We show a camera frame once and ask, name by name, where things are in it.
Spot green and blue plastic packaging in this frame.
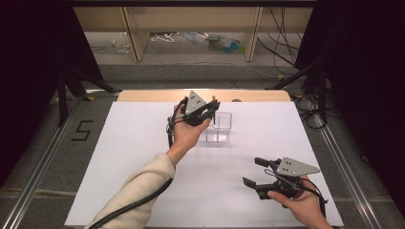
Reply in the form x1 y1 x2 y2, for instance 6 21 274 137
205 33 246 54

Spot left hand-held gripper black cable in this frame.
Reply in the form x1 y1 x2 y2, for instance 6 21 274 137
87 96 189 229

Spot hanging black cables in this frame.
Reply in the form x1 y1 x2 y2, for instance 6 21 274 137
256 6 304 76

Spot hand-held gripper black cable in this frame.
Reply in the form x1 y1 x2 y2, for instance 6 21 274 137
87 96 189 229
299 177 330 220

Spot right hand-held gripper black cable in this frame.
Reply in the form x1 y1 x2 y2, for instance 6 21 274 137
299 177 330 220

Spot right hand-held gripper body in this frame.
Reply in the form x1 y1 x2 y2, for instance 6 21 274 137
255 156 321 200

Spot white cord bundle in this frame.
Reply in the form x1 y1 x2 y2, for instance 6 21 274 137
150 31 180 44

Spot person's right hand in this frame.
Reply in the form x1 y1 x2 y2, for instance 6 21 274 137
266 175 326 225

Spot dark curtain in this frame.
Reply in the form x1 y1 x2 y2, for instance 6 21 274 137
293 0 405 212
0 0 105 189

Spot clear plastic bag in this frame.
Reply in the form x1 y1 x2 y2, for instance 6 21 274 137
112 31 132 55

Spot person's left hand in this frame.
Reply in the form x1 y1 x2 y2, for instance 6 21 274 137
165 103 212 165

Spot metal floor rail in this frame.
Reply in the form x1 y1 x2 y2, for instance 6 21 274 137
0 91 84 229
313 114 384 229

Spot wooden table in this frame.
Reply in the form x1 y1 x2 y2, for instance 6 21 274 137
117 89 291 103

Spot clear plastic organizer box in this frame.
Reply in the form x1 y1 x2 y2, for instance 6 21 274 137
199 111 233 143

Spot coiled black floor cables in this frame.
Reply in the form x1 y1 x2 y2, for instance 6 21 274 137
291 94 330 130

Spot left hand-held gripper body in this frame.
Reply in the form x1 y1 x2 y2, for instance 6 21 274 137
183 91 212 128

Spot black tripod stand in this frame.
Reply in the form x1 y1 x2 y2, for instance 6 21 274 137
265 59 330 124
56 65 122 128

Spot white sheet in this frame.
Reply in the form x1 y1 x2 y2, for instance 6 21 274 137
64 101 345 228

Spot wooden shelf unit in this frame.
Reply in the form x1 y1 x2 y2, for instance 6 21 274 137
73 6 315 63

